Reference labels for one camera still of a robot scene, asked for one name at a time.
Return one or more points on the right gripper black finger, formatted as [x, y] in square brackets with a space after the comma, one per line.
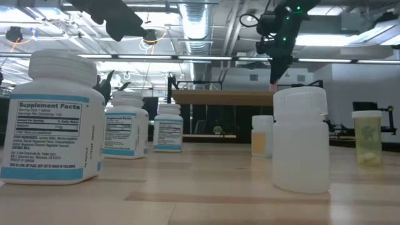
[278, 68]

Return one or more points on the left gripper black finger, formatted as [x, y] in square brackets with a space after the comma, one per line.
[125, 29]

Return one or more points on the orange translucent vial white cap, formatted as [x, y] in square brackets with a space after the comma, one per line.
[273, 87]

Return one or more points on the small white yellow-label bottle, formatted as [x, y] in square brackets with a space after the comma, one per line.
[262, 140]

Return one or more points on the plain white plastic bottle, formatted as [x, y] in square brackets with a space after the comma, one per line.
[300, 150]

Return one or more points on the clear bottle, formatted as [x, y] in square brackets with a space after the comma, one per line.
[125, 134]

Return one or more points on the white blue-label supplement bottle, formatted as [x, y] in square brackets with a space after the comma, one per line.
[53, 134]
[167, 131]

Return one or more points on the yellow translucent vial white cap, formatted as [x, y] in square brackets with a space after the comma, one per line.
[368, 140]

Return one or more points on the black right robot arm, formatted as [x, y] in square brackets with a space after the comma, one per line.
[304, 6]

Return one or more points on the black monitor on arm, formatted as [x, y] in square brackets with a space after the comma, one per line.
[364, 106]

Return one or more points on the wooden shelf board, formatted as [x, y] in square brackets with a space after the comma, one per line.
[218, 97]

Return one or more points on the black ceiling device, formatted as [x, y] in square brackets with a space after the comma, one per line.
[14, 34]
[150, 36]

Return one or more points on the green snake plant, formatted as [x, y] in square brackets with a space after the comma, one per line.
[104, 87]

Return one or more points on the long ceiling light strip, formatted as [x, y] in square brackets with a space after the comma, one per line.
[203, 58]

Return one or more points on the black desk monitor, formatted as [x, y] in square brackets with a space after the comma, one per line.
[151, 107]

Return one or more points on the small background potted plant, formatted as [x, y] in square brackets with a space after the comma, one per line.
[217, 129]

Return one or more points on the black background robot workstation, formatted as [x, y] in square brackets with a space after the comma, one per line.
[340, 129]

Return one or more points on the silver ceiling duct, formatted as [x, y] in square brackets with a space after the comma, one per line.
[195, 25]

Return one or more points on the black aluminium table frame rail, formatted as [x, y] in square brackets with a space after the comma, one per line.
[393, 146]

